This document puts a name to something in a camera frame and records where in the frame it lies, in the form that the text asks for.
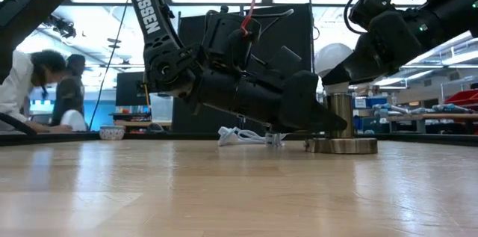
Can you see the red plastic bin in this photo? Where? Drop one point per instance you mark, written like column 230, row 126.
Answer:
column 465, row 98

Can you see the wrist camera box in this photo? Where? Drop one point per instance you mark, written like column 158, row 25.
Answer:
column 371, row 5
column 284, row 61

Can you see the brass lamp socket base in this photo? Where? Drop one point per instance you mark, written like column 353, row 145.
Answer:
column 341, row 146

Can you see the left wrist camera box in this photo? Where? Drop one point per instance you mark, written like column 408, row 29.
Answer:
column 284, row 61

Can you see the low shelf with books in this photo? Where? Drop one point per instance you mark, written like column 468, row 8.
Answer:
column 130, row 117

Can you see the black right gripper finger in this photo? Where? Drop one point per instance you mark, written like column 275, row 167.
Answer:
column 343, row 72

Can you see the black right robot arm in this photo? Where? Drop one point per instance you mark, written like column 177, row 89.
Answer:
column 448, row 5

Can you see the black monitor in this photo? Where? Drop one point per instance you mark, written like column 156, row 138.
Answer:
column 128, row 89

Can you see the person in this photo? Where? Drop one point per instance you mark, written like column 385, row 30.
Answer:
column 69, row 91
column 15, row 87

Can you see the white rounded object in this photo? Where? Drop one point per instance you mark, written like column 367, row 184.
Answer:
column 72, row 121

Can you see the white globe lightbulb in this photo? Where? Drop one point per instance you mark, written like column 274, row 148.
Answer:
column 332, row 57

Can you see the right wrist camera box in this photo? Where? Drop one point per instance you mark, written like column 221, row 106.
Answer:
column 371, row 5

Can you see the row of blue bins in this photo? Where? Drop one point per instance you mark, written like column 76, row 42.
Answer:
column 369, row 102

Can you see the wooden workbench with parts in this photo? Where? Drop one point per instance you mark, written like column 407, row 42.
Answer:
column 429, row 117

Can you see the small patterned ceramic bowl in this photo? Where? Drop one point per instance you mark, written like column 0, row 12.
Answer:
column 112, row 133

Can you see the black ceiling camera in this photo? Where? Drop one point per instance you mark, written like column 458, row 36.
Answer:
column 61, row 27

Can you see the clear plastic tub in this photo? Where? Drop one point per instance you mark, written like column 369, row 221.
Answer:
column 161, row 108

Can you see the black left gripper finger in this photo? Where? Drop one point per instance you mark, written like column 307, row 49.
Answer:
column 330, row 119

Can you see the red zip tie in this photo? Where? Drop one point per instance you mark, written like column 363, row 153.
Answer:
column 247, row 20

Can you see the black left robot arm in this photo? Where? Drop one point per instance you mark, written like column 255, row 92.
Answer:
column 149, row 16

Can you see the black aluminium table frame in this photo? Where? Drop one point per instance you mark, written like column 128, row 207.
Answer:
column 56, row 138

